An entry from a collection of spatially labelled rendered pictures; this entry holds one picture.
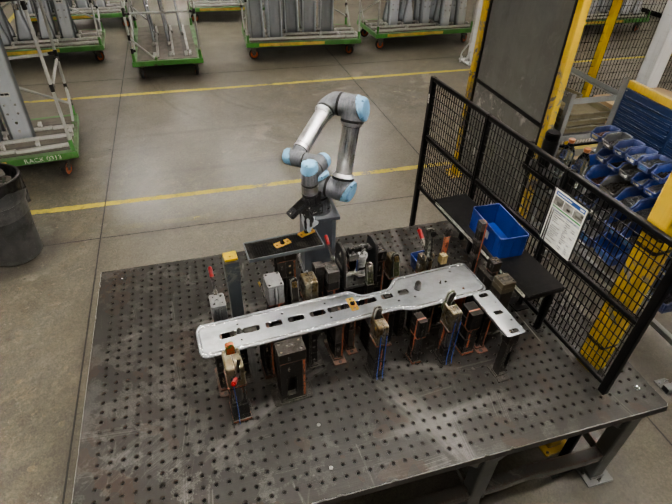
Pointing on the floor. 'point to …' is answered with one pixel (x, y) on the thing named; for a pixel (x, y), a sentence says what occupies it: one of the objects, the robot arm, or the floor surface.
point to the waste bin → (16, 220)
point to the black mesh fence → (551, 249)
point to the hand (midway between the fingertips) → (306, 229)
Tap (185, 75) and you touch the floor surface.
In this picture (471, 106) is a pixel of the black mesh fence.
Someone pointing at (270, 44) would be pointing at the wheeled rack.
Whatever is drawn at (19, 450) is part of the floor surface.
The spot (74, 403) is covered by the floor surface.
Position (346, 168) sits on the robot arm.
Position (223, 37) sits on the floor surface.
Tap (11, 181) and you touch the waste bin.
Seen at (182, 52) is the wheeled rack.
